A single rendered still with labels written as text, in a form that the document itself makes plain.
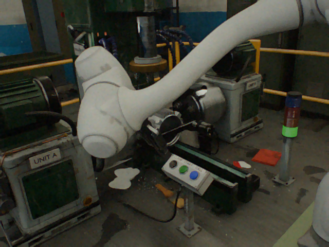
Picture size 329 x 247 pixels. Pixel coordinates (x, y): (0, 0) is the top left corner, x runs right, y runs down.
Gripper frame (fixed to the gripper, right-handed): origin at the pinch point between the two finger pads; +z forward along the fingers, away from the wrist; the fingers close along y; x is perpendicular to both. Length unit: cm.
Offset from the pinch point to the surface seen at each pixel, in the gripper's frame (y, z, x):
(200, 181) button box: -13.3, 8.1, 1.0
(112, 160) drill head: 29.4, 9.6, 10.2
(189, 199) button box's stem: -6.3, 19.2, 5.4
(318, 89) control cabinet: 84, 238, -249
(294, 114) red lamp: -15, 31, -49
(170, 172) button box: -1.2, 8.1, 2.8
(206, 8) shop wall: 436, 250, -453
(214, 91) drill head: 32, 34, -54
